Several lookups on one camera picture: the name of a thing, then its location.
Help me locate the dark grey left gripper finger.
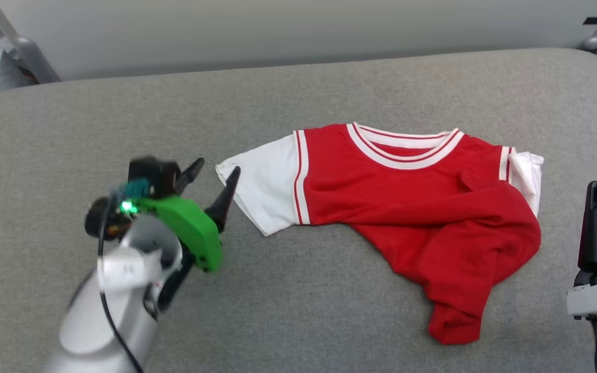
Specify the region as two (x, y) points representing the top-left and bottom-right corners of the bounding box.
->
(205, 166), (240, 233)
(174, 158), (205, 195)

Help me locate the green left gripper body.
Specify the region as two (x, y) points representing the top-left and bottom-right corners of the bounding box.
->
(85, 196), (222, 272)

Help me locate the red and white jersey shirt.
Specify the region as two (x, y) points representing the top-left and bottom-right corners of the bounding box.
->
(215, 122), (545, 346)

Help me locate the grey fabric sofa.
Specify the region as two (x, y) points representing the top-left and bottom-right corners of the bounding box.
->
(0, 48), (597, 373)

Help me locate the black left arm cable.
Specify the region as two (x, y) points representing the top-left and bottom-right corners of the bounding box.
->
(96, 197), (144, 373)

